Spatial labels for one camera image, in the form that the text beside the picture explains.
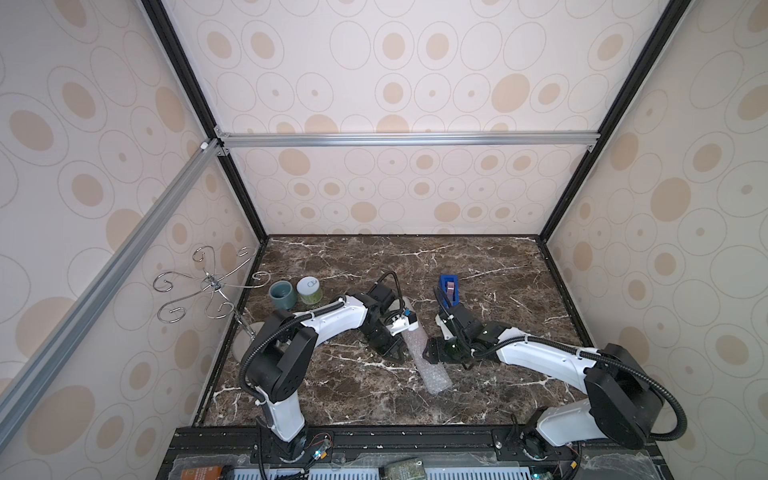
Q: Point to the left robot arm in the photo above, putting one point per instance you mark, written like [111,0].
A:
[275,364]

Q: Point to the horizontal aluminium rail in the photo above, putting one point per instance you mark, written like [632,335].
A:
[420,139]

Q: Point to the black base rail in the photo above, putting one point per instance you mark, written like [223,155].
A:
[445,452]

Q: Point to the circuit board with wires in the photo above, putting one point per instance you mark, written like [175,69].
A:
[318,447]

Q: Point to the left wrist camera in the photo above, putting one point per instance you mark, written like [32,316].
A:
[402,322]

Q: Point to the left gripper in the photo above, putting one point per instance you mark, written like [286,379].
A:
[389,349]

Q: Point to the diagonal aluminium rail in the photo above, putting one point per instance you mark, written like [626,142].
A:
[40,371]

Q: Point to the metal wire glass rack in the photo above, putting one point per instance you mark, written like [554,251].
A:
[214,291]

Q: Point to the green white tin can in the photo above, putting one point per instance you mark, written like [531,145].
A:
[309,290]

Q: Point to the teal ceramic cup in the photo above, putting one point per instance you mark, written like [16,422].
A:
[283,295]

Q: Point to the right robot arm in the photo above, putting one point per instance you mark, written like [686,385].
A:
[623,404]

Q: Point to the blue tape dispenser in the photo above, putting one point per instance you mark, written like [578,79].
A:
[449,284]

